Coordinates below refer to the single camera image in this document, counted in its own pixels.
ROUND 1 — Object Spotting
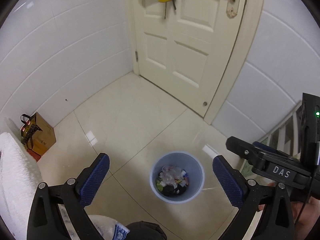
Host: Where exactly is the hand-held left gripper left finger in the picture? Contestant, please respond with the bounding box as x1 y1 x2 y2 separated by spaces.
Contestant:
26 152 110 240

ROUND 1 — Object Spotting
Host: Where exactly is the pile of mixed wrappers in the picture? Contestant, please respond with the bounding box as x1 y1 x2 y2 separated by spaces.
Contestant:
156 164 190 197

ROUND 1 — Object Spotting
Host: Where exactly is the person's dark clothing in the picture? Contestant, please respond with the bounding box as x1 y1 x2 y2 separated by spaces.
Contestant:
125 220 168 240

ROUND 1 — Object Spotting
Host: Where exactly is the pale blue waste bin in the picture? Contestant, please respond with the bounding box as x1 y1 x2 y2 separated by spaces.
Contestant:
149 151 205 205

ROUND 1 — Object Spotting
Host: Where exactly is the brown paper gift bag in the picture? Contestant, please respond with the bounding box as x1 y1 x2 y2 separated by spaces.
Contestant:
20 112 57 157

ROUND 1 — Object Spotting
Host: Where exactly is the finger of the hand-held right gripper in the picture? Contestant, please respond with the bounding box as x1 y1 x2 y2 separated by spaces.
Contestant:
252 141 300 160
226 136 266 166

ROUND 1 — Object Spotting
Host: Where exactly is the white slatted rack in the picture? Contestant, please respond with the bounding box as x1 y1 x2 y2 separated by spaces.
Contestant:
240 102 303 178

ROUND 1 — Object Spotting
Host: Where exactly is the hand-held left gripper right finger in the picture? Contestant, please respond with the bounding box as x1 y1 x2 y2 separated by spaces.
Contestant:
212 155 295 240

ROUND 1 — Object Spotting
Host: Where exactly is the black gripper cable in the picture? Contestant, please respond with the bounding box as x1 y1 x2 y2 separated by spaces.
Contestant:
296 169 316 227

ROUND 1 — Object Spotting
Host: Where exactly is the blue patterned cloth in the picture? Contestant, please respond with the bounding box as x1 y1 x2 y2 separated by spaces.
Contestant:
111 224 131 240

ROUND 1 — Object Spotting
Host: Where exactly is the clear plastic bag orange print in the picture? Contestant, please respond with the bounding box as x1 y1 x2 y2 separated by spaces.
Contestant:
161 165 182 184

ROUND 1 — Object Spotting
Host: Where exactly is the person's right hand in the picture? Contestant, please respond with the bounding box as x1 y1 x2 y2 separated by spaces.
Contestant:
291 197 320 228

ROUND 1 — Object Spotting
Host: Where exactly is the cream panel door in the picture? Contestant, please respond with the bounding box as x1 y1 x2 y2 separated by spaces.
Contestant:
129 0 266 126

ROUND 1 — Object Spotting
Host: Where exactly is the white towel covered round table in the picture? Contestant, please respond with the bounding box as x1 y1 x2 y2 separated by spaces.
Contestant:
0 132 130 240

